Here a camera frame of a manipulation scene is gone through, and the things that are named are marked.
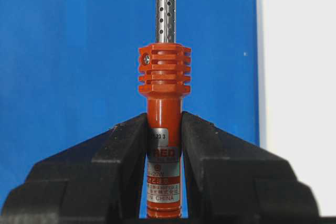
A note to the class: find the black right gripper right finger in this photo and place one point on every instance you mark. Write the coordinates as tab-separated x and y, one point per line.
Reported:
229	180

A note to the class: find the blue table cloth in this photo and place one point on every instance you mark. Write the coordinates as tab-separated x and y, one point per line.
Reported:
69	70

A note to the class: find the orange soldering iron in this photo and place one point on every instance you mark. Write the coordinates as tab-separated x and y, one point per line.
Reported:
164	68

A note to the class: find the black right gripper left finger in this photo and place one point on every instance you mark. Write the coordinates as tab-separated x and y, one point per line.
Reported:
96	181

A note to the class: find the large white board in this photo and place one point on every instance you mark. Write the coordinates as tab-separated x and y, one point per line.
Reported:
296	71

